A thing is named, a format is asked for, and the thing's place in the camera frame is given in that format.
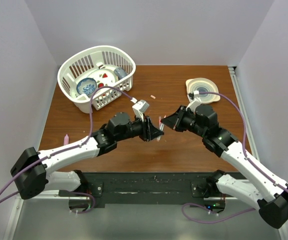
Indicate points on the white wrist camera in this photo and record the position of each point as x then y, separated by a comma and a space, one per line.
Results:
194, 100
139, 109

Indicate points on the purple pen cap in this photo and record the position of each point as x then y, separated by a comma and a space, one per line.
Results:
66, 140

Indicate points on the white strawberry plate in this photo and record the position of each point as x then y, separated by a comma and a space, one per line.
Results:
103, 77

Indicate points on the beige plate blue rings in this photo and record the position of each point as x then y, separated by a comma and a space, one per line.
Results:
203, 87

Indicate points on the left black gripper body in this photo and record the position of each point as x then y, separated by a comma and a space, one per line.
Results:
141, 129

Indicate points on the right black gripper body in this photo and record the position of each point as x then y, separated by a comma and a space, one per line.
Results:
185, 120

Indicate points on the white plastic dish basket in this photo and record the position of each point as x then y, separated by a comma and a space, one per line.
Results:
80, 65

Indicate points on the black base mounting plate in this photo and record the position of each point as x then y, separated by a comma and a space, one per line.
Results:
153, 188

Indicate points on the aluminium frame rail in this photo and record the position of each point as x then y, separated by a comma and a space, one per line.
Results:
250, 137

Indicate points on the blue patterned bowl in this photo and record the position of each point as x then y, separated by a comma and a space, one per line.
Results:
86, 86

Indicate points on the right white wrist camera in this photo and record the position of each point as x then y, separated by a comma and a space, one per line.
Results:
194, 100

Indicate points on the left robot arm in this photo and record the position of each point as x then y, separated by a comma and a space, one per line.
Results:
38, 171

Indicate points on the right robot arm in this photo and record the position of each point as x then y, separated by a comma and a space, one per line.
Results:
267, 193

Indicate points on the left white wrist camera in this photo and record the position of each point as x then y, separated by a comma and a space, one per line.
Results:
139, 109

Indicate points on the white pink-end marker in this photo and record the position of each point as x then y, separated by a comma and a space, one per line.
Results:
161, 128

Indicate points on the grey blue cup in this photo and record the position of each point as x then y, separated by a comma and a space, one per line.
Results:
120, 73

